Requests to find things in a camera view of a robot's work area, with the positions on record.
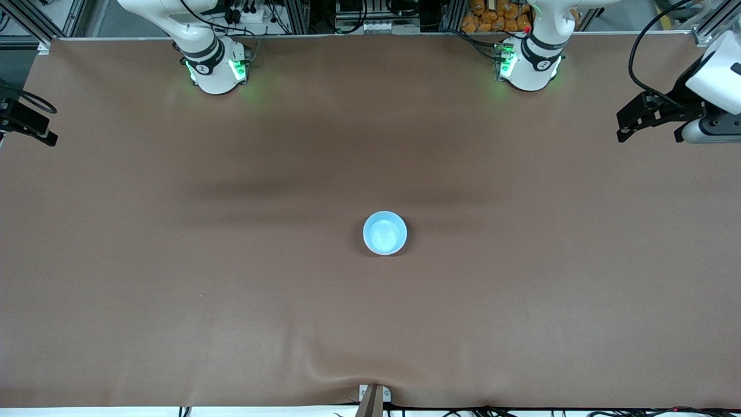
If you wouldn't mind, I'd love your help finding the orange bagged items pile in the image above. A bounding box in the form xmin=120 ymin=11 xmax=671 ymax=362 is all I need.
xmin=461 ymin=0 xmax=534 ymax=34

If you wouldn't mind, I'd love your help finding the black base cable bundle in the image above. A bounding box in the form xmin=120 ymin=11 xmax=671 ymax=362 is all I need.
xmin=449 ymin=28 xmax=501 ymax=63

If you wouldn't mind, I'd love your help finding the white electronic device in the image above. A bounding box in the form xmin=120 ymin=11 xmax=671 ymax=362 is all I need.
xmin=360 ymin=19 xmax=421 ymax=34

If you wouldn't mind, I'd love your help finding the aluminium frame strut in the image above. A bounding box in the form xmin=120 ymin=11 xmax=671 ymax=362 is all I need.
xmin=5 ymin=0 xmax=54 ymax=54

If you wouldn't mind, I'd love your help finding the metal bracket with post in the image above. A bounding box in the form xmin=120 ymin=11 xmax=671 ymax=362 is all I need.
xmin=354 ymin=383 xmax=392 ymax=417

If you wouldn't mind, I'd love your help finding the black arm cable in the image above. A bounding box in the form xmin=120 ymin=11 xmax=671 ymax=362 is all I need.
xmin=628 ymin=0 xmax=705 ymax=108
xmin=0 ymin=83 xmax=58 ymax=115

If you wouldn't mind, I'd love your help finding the blue bowl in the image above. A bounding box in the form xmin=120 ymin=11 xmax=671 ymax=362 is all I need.
xmin=362 ymin=211 xmax=409 ymax=257

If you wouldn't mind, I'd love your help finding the white power strip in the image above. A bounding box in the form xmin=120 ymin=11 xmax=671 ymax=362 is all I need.
xmin=228 ymin=0 xmax=274 ymax=25

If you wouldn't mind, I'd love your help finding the aluminium corner frame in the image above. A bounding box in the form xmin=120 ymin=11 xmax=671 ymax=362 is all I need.
xmin=692 ymin=0 xmax=741 ymax=48

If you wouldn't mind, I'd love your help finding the brown table mat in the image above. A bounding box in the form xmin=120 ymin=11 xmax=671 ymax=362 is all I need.
xmin=0 ymin=32 xmax=741 ymax=409

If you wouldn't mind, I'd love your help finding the aluminium frame post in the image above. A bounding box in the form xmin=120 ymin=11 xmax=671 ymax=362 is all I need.
xmin=284 ymin=0 xmax=311 ymax=34
xmin=440 ymin=0 xmax=465 ymax=32

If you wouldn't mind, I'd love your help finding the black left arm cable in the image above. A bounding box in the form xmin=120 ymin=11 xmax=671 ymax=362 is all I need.
xmin=628 ymin=0 xmax=705 ymax=108

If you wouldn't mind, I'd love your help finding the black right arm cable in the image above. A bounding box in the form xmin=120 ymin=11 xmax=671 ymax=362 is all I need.
xmin=0 ymin=83 xmax=58 ymax=115

